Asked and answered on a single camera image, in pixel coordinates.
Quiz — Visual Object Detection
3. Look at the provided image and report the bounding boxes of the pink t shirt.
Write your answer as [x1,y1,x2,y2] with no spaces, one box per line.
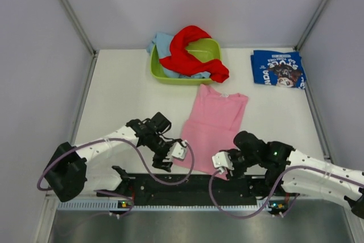
[180,84,249,175]

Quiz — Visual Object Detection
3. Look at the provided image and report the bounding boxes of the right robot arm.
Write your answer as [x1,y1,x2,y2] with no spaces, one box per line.
[224,131,363,219]

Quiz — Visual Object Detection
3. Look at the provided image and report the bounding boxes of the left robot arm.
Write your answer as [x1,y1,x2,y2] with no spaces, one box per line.
[44,112,187,202]

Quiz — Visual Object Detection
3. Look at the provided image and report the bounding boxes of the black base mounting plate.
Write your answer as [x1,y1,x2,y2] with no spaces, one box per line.
[96,172,301,205]

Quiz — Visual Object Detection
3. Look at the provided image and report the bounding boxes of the red t shirt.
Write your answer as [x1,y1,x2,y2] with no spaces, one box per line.
[159,26,229,83]

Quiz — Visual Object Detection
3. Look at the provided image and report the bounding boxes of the folded blue printed t shirt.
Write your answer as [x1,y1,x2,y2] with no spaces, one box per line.
[250,50,307,89]

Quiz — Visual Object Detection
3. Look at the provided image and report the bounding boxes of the green plastic basin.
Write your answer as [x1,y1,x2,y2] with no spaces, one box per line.
[147,38,222,85]

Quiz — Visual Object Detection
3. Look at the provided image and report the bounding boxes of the light blue t shirt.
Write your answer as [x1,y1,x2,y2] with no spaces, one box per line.
[147,32,210,79]

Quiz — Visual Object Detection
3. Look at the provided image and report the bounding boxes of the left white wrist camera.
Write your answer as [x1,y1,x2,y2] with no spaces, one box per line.
[170,140,188,160]

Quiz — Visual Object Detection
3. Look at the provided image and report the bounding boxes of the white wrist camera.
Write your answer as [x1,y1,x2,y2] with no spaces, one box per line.
[170,140,188,160]
[212,151,234,174]

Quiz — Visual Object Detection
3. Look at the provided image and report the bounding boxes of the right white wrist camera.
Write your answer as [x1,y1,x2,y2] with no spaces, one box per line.
[212,151,234,174]

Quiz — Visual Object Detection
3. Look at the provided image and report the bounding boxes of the grey slotted cable duct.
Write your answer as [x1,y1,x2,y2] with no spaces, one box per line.
[57,199,264,212]

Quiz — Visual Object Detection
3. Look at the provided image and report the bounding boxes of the aluminium frame rail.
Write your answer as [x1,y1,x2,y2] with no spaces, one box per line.
[45,176,356,198]

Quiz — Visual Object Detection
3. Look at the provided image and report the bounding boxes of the left aluminium corner post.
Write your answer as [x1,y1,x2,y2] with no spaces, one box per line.
[42,0,98,56]

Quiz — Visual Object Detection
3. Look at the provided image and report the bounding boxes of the aluminium corner post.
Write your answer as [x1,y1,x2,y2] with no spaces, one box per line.
[42,0,98,56]
[293,0,331,51]

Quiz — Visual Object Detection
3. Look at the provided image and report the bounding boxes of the right aluminium corner post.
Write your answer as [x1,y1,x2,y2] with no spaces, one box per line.
[293,0,331,51]

